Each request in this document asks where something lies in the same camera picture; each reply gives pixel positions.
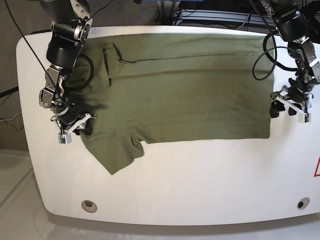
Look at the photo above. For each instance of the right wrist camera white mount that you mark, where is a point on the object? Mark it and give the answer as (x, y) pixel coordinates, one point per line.
(67, 137)

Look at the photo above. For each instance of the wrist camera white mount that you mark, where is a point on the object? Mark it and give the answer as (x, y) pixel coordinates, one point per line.
(67, 137)
(302, 117)

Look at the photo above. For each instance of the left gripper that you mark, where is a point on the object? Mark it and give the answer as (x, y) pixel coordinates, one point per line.
(298, 94)

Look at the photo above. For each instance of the left table cable grommet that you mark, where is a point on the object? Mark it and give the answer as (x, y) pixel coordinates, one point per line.
(89, 206)

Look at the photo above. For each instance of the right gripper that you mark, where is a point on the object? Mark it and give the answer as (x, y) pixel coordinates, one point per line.
(67, 119)

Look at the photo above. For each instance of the grey metal table leg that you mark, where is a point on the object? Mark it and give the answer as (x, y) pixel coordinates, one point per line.
(167, 10)

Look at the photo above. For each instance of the right table cable grommet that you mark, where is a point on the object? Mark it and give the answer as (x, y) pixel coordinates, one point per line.
(303, 203)

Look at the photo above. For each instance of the red triangle sticker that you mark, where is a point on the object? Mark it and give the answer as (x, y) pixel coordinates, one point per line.
(317, 170)

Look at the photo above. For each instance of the black bar behind table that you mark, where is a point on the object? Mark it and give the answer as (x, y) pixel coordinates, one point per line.
(40, 31)

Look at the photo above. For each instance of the aluminium frame rail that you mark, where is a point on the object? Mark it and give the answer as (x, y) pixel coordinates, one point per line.
(221, 16)

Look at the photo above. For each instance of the table cable grommet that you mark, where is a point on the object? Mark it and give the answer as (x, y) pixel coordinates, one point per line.
(303, 203)
(89, 206)

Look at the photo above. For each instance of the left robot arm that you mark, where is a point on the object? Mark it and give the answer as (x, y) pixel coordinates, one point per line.
(294, 29)

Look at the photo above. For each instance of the olive green T-shirt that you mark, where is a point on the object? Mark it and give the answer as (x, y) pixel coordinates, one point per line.
(165, 87)

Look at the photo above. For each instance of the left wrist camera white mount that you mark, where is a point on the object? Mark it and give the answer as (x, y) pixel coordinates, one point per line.
(302, 117)

